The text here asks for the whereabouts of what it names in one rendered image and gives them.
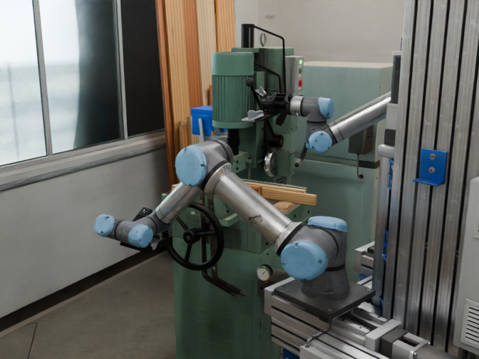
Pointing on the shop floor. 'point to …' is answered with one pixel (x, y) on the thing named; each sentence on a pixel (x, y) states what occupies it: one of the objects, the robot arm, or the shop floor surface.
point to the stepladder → (205, 125)
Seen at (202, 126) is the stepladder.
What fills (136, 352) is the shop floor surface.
